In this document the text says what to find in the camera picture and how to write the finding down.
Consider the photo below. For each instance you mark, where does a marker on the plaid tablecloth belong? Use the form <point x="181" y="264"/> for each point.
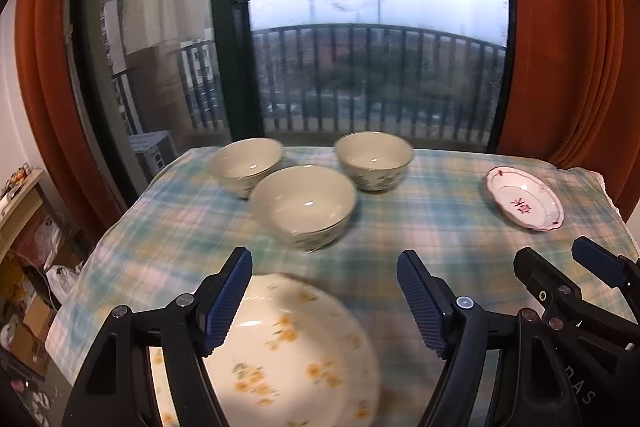
<point x="184" y="225"/>

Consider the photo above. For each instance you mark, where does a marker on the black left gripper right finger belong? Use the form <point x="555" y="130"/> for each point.
<point x="530" y="388"/>

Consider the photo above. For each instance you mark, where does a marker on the wooden shelf unit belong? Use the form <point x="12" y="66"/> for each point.
<point x="33" y="231"/>

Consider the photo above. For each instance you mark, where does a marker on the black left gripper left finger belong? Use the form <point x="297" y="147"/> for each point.
<point x="115" y="384"/>

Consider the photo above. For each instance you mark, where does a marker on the white plastic bag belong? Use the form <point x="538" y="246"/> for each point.
<point x="61" y="280"/>

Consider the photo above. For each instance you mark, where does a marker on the white outdoor unit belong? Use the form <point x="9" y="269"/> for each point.
<point x="154" y="151"/>

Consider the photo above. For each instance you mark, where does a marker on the round yellow flower plate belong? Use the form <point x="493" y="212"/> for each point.
<point x="294" y="356"/>

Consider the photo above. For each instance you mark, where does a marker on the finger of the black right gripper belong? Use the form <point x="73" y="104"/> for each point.
<point x="615" y="271"/>
<point x="560" y="296"/>

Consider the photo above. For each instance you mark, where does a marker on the black balcony railing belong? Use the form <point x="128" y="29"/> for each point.
<point x="313" y="82"/>

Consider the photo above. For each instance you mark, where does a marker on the green floral bowl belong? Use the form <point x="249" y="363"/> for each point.
<point x="375" y="161"/>
<point x="305" y="207"/>
<point x="240" y="166"/>

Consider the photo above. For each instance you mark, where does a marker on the dark green window frame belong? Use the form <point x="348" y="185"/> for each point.
<point x="236" y="62"/>

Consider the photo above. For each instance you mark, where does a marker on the red pattern white plate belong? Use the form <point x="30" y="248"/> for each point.
<point x="524" y="199"/>

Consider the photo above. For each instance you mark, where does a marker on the cardboard box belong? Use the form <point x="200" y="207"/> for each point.
<point x="31" y="333"/>

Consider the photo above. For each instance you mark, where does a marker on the orange right curtain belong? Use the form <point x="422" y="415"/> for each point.
<point x="574" y="97"/>

